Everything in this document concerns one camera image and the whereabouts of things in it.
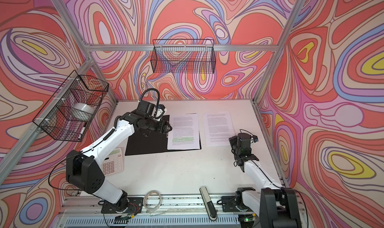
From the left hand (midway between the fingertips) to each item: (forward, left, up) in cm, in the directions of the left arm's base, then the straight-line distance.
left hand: (169, 126), depth 83 cm
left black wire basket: (+1, +52, +9) cm, 53 cm away
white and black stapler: (-37, -21, -13) cm, 44 cm away
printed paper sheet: (+12, -32, -19) cm, 39 cm away
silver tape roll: (-1, +39, +15) cm, 42 cm away
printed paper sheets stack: (+5, -8, -17) cm, 20 cm away
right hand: (-2, -37, -10) cm, 38 cm away
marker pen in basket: (-8, +41, +7) cm, 42 cm away
